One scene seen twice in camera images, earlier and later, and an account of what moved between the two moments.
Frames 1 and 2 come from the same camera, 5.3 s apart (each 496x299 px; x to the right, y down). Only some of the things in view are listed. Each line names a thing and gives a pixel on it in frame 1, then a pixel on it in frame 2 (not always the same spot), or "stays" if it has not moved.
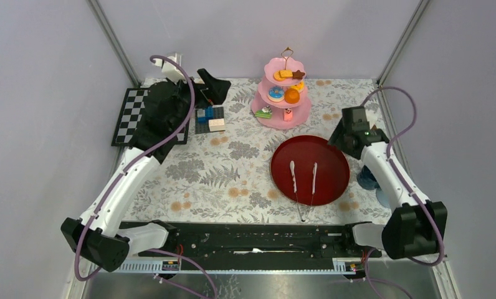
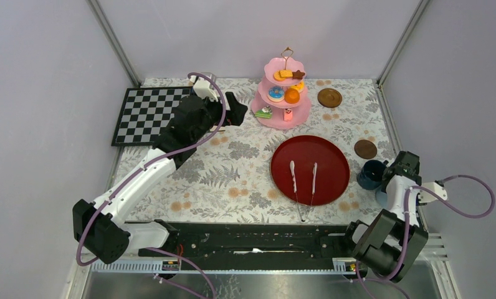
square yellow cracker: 286,73 stays
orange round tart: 291,96 stays
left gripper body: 205,97 → 230,117
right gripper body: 338,138 → 383,183
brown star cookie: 298,75 stays
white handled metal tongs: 291,166 stays
